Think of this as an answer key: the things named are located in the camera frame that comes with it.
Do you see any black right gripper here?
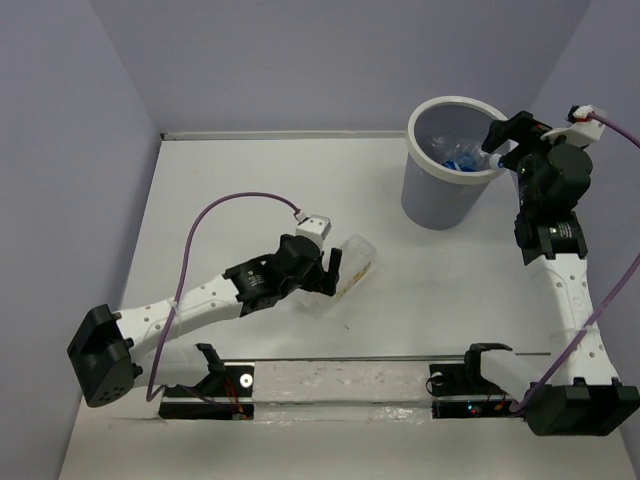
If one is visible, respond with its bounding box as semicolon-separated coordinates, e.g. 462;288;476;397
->
481;111;566;211

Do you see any large ribbed clear bottle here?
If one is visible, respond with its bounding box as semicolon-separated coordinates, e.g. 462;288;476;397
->
299;234;377;314

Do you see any blue label bottle white cap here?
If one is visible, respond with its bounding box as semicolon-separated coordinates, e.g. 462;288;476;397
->
443;152;503;173

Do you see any crushed clear bottle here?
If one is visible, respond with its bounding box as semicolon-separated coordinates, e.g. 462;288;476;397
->
424;135;481;163

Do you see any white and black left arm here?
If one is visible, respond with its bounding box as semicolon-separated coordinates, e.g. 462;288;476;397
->
67;235;343;408

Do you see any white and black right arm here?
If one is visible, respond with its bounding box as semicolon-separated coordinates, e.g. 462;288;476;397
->
460;105;639;436

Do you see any grey bin with white rim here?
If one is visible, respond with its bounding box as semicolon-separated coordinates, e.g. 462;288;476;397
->
401;96;506;230

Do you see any white foam strip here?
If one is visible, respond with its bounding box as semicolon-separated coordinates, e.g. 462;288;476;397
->
252;360;432;423

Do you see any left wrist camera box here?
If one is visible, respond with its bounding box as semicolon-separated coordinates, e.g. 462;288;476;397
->
294;211;332;249

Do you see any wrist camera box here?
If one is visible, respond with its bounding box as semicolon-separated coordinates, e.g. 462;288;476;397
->
541;105;607;148
294;211;332;249

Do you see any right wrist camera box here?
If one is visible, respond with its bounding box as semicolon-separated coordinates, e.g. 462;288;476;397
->
541;105;607;148

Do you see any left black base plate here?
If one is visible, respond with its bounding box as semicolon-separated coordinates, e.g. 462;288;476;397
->
158;343;255;421

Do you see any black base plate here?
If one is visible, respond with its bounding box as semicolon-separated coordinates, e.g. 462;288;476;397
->
158;343;255;421
425;343;537;419

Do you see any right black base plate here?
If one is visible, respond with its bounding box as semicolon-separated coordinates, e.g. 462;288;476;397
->
425;343;537;419

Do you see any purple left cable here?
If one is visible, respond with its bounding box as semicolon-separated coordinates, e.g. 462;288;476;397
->
144;192;304;404

